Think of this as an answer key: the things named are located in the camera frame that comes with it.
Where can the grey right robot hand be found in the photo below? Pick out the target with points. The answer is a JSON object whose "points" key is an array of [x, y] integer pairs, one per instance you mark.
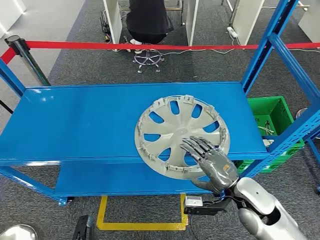
{"points": [[217, 169]]}

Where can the silver plastic wheel hubcap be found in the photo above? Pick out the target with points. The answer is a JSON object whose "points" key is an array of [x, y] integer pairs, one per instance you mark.
{"points": [[172, 130]]}

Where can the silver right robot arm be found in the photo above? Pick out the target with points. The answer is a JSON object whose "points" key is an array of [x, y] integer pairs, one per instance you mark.
{"points": [[255, 195]]}

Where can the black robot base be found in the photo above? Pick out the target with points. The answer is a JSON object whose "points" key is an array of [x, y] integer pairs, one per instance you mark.
{"points": [[84, 228]]}

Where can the blue metal shelf rack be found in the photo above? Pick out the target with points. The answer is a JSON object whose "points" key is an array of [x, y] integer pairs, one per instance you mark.
{"points": [[100, 116]]}

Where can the open green plastic crate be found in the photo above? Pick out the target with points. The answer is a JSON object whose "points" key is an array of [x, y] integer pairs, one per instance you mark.
{"points": [[277, 112]]}

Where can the white power strip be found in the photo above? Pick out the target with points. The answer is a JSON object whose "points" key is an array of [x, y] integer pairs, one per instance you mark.
{"points": [[232, 32]]}

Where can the chrome office chair base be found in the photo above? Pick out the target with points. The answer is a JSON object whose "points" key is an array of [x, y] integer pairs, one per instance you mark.
{"points": [[148, 59]]}

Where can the white desk side panel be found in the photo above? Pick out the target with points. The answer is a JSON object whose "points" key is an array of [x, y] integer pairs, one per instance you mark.
{"points": [[113, 20], [247, 20], [192, 20], [311, 20]]}

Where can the person seated at desk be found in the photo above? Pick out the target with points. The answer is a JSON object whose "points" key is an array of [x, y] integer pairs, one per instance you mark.
{"points": [[147, 20]]}

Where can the black electronic device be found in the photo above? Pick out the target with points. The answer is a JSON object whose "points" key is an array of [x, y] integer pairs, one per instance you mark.
{"points": [[105, 24]]}

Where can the chrome barrier stanchion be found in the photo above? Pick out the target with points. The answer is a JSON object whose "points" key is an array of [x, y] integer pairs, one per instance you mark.
{"points": [[29, 61]]}

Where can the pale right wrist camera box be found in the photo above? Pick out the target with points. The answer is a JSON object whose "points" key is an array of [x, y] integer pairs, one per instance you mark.
{"points": [[193, 201]]}

